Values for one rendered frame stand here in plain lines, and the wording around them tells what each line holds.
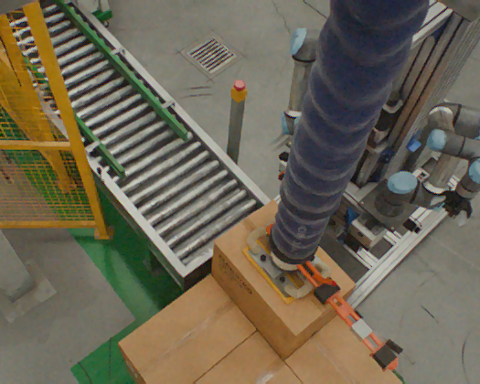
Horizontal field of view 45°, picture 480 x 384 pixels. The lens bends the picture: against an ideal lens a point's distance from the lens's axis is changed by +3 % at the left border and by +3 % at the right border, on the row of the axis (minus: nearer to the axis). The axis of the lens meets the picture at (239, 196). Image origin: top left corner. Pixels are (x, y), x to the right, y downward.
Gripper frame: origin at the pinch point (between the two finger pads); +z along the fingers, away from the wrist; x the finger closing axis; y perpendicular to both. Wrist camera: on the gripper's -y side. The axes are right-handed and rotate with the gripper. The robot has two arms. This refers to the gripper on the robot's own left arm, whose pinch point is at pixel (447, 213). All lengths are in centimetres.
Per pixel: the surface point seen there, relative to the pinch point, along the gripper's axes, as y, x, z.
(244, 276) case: 58, -49, 58
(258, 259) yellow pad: 48, -50, 55
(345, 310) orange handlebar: 42, -4, 43
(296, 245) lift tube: 46, -34, 18
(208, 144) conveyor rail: 1, -135, 93
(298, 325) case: 57, -16, 58
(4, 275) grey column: 135, -155, 115
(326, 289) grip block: 40, -16, 43
